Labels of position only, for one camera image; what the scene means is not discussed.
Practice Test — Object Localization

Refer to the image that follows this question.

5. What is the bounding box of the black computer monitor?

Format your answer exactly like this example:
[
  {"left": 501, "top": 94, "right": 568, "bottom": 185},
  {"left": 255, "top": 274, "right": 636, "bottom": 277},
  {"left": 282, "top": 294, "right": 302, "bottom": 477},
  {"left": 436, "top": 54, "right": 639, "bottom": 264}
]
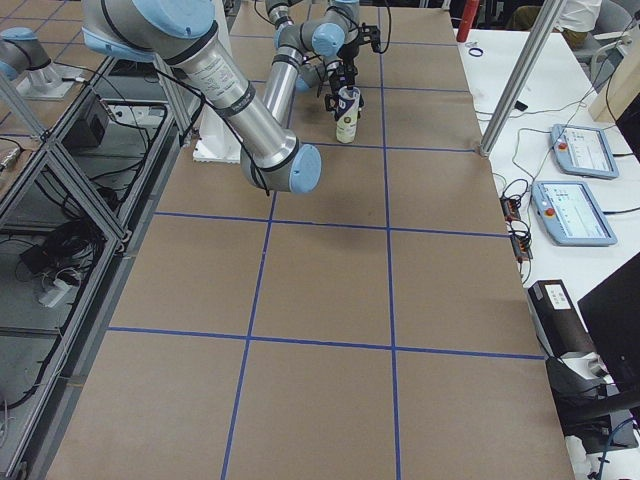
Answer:
[{"left": 578, "top": 254, "right": 639, "bottom": 391}]

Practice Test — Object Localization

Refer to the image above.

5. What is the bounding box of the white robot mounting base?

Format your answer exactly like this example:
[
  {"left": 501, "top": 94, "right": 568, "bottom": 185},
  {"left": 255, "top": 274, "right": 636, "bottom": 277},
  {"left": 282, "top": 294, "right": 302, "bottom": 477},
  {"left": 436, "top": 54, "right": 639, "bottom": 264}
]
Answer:
[{"left": 193, "top": 106, "right": 241, "bottom": 164}]

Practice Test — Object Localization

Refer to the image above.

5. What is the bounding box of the red cylinder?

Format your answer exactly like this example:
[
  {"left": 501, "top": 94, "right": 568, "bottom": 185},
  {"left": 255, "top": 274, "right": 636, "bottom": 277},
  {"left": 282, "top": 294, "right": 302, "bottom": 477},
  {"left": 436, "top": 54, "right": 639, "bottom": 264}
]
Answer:
[{"left": 456, "top": 0, "right": 480, "bottom": 43}]

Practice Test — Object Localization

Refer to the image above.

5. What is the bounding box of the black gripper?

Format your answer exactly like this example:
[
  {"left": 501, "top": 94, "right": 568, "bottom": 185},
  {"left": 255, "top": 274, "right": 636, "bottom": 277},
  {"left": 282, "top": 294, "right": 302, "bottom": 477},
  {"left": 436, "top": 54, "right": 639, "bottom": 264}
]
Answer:
[
  {"left": 323, "top": 59, "right": 363, "bottom": 118},
  {"left": 339, "top": 23, "right": 381, "bottom": 63}
]

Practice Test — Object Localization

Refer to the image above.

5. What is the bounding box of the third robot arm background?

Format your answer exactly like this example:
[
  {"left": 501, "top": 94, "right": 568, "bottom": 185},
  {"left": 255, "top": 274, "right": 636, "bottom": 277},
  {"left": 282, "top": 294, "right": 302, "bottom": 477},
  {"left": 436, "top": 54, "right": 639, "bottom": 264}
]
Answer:
[{"left": 1, "top": 27, "right": 77, "bottom": 100}]

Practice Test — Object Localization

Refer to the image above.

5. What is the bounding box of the lower teach pendant tablet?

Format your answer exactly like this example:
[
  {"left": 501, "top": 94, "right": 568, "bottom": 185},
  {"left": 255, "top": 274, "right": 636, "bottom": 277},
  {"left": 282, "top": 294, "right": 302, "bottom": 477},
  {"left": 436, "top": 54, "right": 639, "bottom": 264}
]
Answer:
[{"left": 531, "top": 181, "right": 617, "bottom": 247}]

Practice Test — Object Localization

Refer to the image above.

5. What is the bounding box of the white blue tennis ball can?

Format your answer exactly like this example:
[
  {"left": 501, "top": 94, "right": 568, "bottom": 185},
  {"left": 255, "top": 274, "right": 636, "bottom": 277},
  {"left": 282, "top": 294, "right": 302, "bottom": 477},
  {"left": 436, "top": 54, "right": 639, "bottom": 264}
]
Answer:
[{"left": 335, "top": 86, "right": 361, "bottom": 144}]

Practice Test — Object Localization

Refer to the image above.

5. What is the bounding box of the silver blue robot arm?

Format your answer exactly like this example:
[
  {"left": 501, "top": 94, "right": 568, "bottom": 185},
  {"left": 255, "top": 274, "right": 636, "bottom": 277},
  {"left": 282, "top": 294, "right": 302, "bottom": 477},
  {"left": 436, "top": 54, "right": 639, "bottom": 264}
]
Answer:
[
  {"left": 263, "top": 1, "right": 362, "bottom": 123},
  {"left": 82, "top": 1, "right": 381, "bottom": 194}
]

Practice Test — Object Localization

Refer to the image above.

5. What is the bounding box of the upper teach pendant tablet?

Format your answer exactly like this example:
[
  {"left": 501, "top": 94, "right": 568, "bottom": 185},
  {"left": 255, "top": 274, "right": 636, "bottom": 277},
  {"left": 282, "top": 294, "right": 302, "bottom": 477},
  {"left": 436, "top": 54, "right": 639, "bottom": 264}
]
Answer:
[{"left": 550, "top": 124, "right": 619, "bottom": 180}]

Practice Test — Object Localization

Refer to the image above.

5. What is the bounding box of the aluminium frame post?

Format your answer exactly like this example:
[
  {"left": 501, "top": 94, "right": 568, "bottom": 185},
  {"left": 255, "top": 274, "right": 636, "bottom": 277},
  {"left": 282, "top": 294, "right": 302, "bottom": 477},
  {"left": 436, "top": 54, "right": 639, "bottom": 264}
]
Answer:
[{"left": 478, "top": 0, "right": 566, "bottom": 158}]

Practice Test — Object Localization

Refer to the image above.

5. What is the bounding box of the teach pendant tablet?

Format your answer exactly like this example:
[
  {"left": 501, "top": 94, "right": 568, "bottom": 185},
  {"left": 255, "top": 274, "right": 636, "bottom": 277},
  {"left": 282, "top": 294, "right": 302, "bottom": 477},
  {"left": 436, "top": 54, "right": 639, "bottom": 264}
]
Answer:
[
  {"left": 531, "top": 181, "right": 617, "bottom": 247},
  {"left": 550, "top": 124, "right": 619, "bottom": 180}
]

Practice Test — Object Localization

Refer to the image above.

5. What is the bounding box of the small black square puck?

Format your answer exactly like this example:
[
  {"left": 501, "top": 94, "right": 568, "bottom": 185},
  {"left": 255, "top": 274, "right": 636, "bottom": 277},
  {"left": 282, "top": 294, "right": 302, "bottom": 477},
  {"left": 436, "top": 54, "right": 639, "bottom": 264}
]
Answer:
[{"left": 514, "top": 101, "right": 528, "bottom": 112}]

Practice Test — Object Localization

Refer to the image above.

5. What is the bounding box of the orange black adapter box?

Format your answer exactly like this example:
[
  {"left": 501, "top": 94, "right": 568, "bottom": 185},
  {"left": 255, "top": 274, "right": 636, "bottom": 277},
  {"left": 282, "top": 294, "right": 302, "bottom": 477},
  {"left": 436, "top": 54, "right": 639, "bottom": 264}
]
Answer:
[{"left": 500, "top": 196, "right": 521, "bottom": 222}]

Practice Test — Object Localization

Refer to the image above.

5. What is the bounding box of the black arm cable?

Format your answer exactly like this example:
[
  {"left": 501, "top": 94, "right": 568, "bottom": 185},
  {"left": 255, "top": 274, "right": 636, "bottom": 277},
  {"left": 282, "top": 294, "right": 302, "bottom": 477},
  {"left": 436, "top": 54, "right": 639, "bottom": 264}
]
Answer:
[{"left": 149, "top": 54, "right": 274, "bottom": 197}]

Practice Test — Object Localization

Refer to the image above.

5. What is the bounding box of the black box on desk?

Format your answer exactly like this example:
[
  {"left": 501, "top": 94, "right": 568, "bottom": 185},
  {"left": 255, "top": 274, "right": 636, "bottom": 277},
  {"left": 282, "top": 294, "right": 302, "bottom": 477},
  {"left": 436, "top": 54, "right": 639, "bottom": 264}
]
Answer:
[{"left": 527, "top": 279, "right": 596, "bottom": 358}]

